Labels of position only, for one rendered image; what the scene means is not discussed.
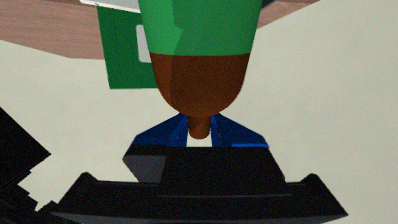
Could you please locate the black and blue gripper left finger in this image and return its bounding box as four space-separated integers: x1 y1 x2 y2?
129 113 188 147

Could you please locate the green and brown bottle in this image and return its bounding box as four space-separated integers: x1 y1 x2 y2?
138 0 263 140

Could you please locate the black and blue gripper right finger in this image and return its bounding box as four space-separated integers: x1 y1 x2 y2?
210 113 269 149

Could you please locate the green bottle crate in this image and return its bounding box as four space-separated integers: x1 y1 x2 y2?
97 6 157 89

